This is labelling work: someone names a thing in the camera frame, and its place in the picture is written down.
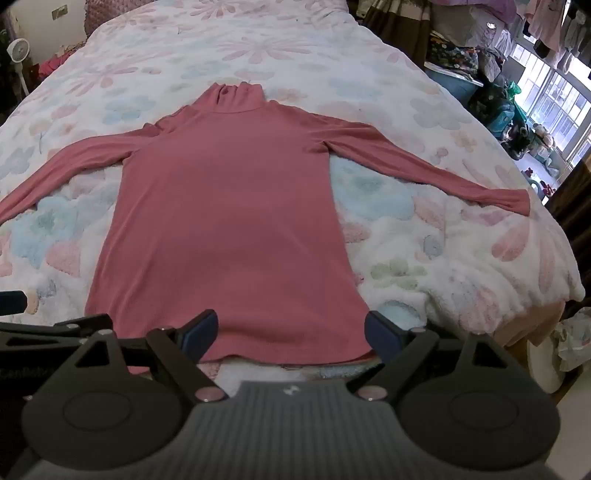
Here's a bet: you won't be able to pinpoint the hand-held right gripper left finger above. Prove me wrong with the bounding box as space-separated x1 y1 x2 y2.
60 310 229 402

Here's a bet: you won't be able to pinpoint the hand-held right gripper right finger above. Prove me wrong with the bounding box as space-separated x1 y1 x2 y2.
355 311 527 401

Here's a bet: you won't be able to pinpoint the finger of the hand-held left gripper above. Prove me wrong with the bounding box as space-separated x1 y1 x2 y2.
0 291 28 318
0 315 114 346

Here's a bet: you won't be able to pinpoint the pink turtleneck top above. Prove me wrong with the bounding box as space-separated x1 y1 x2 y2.
0 82 531 374

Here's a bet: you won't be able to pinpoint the lilac clothes heap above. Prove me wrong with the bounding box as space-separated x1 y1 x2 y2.
431 0 515 49

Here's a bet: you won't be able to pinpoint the peach bed sheet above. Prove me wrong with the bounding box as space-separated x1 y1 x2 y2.
494 299 565 348

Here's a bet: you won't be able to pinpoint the white bin with bag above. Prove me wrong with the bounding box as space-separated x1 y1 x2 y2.
525 305 591 394

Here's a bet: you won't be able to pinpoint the dark brown curtain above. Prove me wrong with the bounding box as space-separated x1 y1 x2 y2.
547 152 591 298

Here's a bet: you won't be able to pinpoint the red cloth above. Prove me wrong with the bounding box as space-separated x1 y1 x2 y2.
38 51 75 80

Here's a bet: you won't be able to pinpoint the dark teal bag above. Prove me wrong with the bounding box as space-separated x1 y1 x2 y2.
470 83 528 155

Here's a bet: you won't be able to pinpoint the white standing fan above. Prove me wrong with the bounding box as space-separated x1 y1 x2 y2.
6 38 31 95

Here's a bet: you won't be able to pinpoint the plush toys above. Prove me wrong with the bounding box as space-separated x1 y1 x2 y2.
522 122 561 160

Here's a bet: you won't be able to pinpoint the blue storage box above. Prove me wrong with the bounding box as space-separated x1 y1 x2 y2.
424 65 484 108

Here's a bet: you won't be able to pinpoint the floral fleece blanket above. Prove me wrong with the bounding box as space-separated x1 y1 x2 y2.
0 0 586 393

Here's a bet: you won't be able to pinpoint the dark floral cloth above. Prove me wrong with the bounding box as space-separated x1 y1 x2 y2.
427 44 479 75

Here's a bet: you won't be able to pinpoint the window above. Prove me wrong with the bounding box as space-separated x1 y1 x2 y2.
508 41 591 183

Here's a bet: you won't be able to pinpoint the pink quilted pillow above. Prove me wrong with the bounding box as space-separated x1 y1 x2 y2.
84 0 139 40

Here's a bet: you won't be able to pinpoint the brown striped cloth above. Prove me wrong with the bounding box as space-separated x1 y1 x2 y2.
362 0 434 70

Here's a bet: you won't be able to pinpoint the grey hanging socks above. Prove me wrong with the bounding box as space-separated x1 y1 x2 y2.
554 14 589 72

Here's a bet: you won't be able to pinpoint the pink hanging garment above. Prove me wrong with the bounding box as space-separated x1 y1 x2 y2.
524 0 573 54

